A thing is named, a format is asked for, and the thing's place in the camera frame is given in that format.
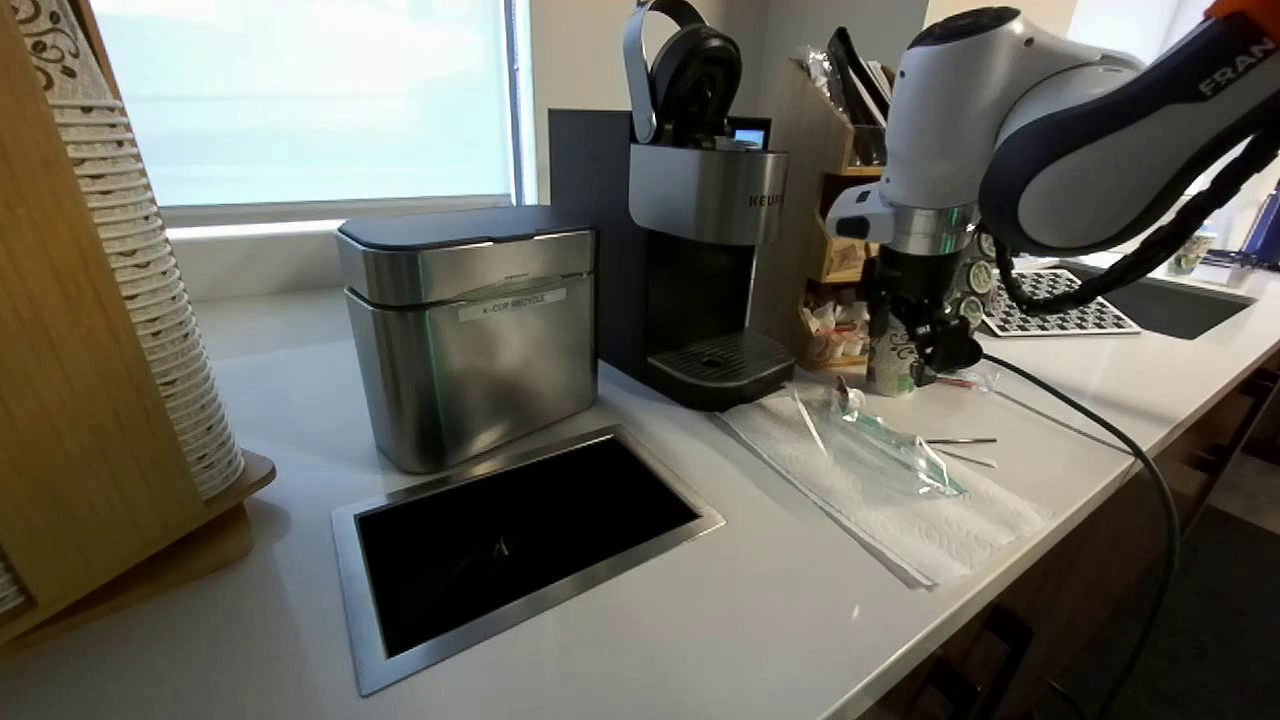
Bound wooden cup dispenser stand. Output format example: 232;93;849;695
0;0;279;652

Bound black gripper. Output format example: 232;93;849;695
873;244;969;383

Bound stack of paper cups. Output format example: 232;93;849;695
7;0;253;506

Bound wooden base cabinet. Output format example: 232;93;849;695
865;354;1280;720

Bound bag of creamer cups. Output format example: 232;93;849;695
797;294;881;378

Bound steel framed trash chute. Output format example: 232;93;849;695
329;425;730;699

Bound small paper cup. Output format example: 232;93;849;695
1163;231;1219;281

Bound blue bottle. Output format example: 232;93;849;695
1248;180;1280;269

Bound brown sugar packets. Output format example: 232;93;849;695
813;241;873;289

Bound white paper sheet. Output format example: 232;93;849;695
705;378;1116;594

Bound black serving tongs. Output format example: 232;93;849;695
819;24;895;131

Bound black wire pod carousel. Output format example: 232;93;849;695
956;238;1020;340

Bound dark power cable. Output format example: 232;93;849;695
973;349;1190;720

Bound clear plastic zip bag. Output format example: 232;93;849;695
794;380;969;499

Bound stainless steel bin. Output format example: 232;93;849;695
332;200;600;476

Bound black silver coffee machine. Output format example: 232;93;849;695
550;0;799;417

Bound bright window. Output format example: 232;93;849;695
91;0;533;226

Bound wooden condiment organizer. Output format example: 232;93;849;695
770;57;895;378

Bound black corrugated robot hose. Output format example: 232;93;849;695
991;124;1280;319

